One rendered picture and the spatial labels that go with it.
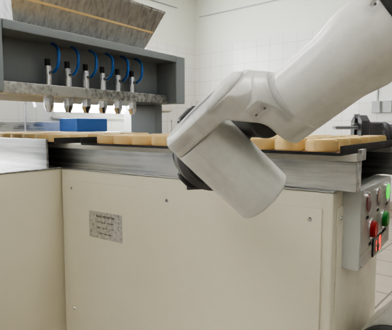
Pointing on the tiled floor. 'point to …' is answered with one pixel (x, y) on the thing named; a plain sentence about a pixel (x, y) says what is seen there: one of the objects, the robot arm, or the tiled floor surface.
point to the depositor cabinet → (19, 248)
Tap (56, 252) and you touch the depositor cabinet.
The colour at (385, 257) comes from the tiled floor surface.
